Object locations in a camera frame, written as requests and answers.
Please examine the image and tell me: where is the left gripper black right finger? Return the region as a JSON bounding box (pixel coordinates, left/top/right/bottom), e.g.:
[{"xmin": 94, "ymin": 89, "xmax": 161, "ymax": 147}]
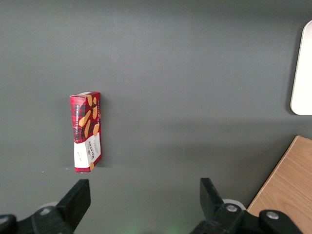
[{"xmin": 195, "ymin": 177, "xmax": 259, "ymax": 234}]

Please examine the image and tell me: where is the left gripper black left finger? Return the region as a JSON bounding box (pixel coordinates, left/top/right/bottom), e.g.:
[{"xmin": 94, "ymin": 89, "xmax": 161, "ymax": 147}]
[{"xmin": 31, "ymin": 179, "xmax": 92, "ymax": 234}]

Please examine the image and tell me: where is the oak wooden drawer cabinet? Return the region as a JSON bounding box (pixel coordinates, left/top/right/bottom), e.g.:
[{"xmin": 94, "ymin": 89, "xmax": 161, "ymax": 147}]
[{"xmin": 246, "ymin": 135, "xmax": 312, "ymax": 234}]

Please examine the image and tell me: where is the red tartan biscuit box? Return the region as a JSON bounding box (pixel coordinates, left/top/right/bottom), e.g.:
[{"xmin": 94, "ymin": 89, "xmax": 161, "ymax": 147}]
[{"xmin": 70, "ymin": 91, "xmax": 102, "ymax": 174}]

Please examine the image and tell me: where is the cream plastic tray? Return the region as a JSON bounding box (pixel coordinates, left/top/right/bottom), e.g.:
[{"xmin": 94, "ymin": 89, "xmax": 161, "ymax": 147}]
[{"xmin": 290, "ymin": 19, "xmax": 312, "ymax": 116}]

